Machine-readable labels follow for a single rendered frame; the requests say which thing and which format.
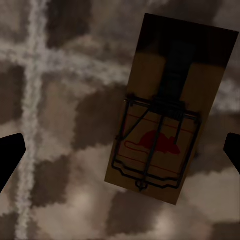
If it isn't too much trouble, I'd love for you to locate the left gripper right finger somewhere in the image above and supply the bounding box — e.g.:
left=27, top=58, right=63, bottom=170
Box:
left=224, top=133, right=240, bottom=173

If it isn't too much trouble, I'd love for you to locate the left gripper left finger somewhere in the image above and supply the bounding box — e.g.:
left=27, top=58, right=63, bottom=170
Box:
left=0, top=133, right=26, bottom=192

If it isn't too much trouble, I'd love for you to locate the mousetrap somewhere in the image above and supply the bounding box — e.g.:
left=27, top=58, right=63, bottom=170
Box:
left=104, top=13, right=239, bottom=206

